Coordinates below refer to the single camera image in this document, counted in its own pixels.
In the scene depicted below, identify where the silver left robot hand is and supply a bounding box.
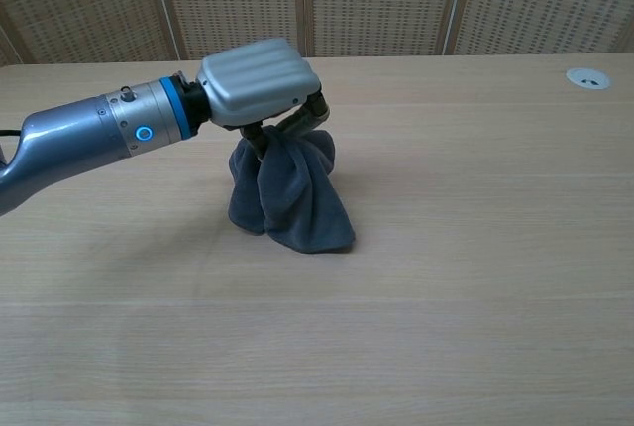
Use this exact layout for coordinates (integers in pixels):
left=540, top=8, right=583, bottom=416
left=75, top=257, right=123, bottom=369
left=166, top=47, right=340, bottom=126
left=179, top=38, right=331, bottom=160

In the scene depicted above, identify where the dark grey microfibre cloth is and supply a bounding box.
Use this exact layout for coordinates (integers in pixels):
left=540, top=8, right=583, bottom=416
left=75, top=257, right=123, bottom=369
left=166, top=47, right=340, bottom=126
left=227, top=126, right=357, bottom=254

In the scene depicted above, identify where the woven rattan folding screen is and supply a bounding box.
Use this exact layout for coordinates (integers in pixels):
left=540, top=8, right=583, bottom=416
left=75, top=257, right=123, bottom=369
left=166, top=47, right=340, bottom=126
left=0, top=0, right=634, bottom=67

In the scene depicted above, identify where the white round cable grommet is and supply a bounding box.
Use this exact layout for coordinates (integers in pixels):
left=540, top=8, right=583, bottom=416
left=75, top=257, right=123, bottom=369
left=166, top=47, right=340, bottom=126
left=565, top=66, right=612, bottom=91

